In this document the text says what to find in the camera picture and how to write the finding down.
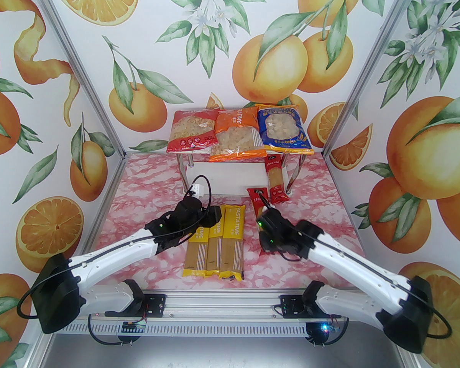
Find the red spaghetti pack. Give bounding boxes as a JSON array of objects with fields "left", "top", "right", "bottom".
[
  {"left": 267, "top": 154, "right": 292, "bottom": 205},
  {"left": 247, "top": 187, "right": 272, "bottom": 223}
]

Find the orange pasta bag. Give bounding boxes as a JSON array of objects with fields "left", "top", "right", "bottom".
[{"left": 208, "top": 108, "right": 268, "bottom": 163}]

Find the red short pasta bag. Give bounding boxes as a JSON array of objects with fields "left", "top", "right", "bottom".
[{"left": 166, "top": 110, "right": 220, "bottom": 153}]

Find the blue orecchiette pasta bag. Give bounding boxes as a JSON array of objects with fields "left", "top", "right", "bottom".
[{"left": 256, "top": 105, "right": 315, "bottom": 155}]

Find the white two-tier shelf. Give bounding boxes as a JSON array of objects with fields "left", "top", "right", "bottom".
[{"left": 169, "top": 144, "right": 311, "bottom": 198}]

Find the perforated metal strip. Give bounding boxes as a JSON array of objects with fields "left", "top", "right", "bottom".
[{"left": 54, "top": 322, "right": 319, "bottom": 337}]

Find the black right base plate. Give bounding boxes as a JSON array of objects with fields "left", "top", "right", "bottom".
[{"left": 279, "top": 294, "right": 342, "bottom": 319}]

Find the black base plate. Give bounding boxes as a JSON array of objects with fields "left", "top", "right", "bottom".
[
  {"left": 105, "top": 294, "right": 166, "bottom": 318},
  {"left": 279, "top": 294, "right": 342, "bottom": 319}
]

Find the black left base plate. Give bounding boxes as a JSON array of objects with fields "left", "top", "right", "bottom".
[{"left": 105, "top": 294, "right": 166, "bottom": 318}]

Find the aluminium frame rail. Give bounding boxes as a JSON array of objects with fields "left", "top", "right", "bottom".
[{"left": 42, "top": 276, "right": 407, "bottom": 323}]

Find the black base cable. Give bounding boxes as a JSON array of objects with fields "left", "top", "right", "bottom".
[
  {"left": 87, "top": 315, "right": 135, "bottom": 348},
  {"left": 307, "top": 317, "right": 349, "bottom": 348}
]

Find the aluminium corner post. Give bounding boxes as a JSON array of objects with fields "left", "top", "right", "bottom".
[
  {"left": 321, "top": 0, "right": 423, "bottom": 164},
  {"left": 30, "top": 0, "right": 128, "bottom": 164}
]

